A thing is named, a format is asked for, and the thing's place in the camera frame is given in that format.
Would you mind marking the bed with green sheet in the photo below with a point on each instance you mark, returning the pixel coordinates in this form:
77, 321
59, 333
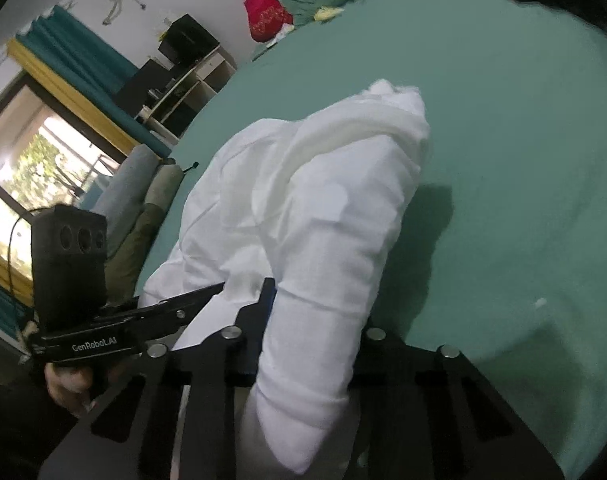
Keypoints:
483, 135

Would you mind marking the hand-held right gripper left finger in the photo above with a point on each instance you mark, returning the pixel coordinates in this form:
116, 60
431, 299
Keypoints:
269, 302

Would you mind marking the white desk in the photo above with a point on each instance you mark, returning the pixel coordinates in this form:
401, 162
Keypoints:
198, 80

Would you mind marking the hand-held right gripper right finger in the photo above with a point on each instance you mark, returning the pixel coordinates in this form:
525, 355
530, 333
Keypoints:
383, 360

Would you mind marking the person's left forearm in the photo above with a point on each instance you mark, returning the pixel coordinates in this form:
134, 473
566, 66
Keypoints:
18, 435

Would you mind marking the teal curtain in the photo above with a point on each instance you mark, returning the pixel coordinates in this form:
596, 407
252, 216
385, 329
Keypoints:
83, 55

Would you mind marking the black monitor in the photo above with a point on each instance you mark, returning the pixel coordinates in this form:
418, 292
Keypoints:
141, 85

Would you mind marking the blue patterned cloth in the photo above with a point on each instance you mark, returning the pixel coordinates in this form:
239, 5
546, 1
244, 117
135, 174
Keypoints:
3, 310

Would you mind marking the glass balcony door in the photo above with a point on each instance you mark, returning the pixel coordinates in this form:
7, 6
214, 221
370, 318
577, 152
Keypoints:
33, 160

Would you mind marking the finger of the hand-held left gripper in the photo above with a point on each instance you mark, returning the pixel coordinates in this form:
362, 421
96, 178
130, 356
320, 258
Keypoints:
183, 302

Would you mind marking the person's left hand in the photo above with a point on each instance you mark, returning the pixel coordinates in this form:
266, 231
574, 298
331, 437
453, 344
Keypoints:
68, 385

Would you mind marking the white hooded shirt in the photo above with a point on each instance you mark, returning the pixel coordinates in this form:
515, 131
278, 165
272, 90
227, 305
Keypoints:
308, 210

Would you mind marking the olive green garment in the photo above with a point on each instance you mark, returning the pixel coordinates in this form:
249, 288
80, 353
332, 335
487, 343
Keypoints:
133, 250

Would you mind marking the yellow curtain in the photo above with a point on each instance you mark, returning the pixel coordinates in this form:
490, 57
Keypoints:
58, 85

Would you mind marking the small yellow cloth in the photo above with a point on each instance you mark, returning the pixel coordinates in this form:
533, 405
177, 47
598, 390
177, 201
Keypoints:
328, 14

